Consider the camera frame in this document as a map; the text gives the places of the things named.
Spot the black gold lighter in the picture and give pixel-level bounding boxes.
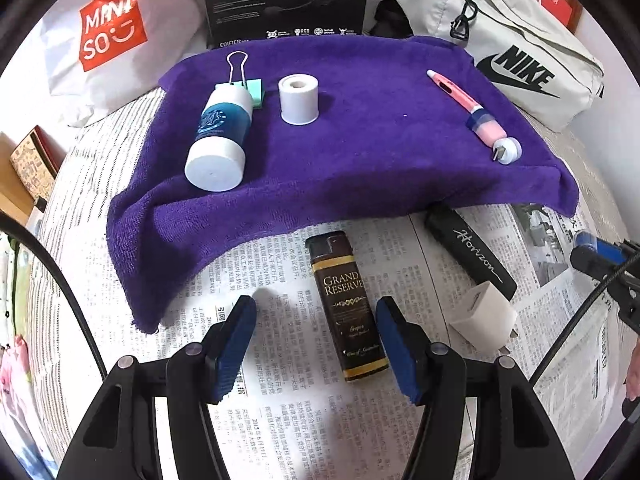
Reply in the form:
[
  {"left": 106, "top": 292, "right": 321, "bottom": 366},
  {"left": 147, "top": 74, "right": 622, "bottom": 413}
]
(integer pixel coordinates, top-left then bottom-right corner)
[{"left": 305, "top": 231, "right": 388, "bottom": 382}]

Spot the white wall charger plug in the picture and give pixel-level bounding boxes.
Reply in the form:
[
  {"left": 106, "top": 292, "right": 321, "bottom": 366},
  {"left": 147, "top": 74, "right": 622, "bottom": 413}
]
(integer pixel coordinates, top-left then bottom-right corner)
[{"left": 449, "top": 282, "right": 518, "bottom": 354}]

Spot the black Horizon stick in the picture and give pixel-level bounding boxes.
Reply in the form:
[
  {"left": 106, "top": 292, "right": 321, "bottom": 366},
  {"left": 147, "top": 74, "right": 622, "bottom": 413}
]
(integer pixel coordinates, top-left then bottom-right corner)
[{"left": 424, "top": 203, "right": 518, "bottom": 300}]

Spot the pink blue eraser case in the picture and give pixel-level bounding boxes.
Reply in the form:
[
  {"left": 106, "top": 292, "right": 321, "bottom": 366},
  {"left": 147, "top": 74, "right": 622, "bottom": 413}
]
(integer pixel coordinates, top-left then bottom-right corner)
[{"left": 466, "top": 107, "right": 506, "bottom": 148}]

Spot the blue white bottle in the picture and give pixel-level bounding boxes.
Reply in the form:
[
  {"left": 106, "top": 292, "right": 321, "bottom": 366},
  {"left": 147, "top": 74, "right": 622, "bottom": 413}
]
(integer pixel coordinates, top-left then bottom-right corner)
[{"left": 184, "top": 84, "right": 253, "bottom": 193}]

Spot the pink highlighter pen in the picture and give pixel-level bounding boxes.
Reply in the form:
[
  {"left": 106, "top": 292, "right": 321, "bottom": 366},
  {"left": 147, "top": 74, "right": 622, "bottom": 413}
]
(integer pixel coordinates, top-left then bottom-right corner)
[{"left": 426, "top": 70, "right": 482, "bottom": 114}]

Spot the green binder clip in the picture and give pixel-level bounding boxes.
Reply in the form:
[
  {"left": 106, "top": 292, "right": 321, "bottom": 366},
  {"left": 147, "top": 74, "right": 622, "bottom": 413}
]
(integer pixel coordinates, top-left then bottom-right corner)
[{"left": 226, "top": 50, "right": 265, "bottom": 110}]

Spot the white tape roll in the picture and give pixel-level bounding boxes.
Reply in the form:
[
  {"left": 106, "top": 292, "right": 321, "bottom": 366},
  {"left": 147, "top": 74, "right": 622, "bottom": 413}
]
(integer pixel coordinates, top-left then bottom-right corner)
[{"left": 278, "top": 74, "right": 319, "bottom": 126}]

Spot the white USB night light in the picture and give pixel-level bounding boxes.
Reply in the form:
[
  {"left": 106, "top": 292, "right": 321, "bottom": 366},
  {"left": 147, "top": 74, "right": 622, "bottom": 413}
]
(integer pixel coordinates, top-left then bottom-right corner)
[{"left": 491, "top": 136, "right": 522, "bottom": 166}]

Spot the person's right hand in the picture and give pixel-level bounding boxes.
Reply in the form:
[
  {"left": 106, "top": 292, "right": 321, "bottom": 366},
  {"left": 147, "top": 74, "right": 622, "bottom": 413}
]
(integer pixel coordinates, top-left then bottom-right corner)
[{"left": 625, "top": 339, "right": 640, "bottom": 402}]

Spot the newspaper sheet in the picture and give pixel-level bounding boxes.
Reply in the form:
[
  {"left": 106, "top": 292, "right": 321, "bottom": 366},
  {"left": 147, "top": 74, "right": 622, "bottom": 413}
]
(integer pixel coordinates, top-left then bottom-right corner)
[{"left": 29, "top": 89, "right": 634, "bottom": 479}]

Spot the white Nike waist bag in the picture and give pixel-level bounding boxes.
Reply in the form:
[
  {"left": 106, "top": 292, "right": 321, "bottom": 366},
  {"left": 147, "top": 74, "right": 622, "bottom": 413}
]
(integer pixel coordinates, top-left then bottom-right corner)
[{"left": 396, "top": 0, "right": 604, "bottom": 131}]

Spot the purple towel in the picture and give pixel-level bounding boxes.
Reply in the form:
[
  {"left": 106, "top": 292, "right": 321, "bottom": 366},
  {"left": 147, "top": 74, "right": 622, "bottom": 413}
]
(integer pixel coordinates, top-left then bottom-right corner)
[{"left": 106, "top": 36, "right": 579, "bottom": 334}]

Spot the patterned notebook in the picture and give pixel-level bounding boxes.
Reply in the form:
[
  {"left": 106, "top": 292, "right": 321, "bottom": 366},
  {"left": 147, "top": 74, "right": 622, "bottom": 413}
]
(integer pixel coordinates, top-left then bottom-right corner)
[{"left": 10, "top": 126, "right": 66, "bottom": 200}]

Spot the white Miniso plastic bag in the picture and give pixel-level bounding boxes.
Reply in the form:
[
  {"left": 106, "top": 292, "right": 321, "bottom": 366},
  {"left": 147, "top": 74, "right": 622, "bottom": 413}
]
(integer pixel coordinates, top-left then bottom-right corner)
[{"left": 39, "top": 0, "right": 203, "bottom": 127}]

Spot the black cable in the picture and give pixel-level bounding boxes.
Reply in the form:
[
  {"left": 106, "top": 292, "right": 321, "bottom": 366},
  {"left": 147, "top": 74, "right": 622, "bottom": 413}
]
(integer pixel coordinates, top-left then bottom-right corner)
[{"left": 528, "top": 251, "right": 640, "bottom": 388}]

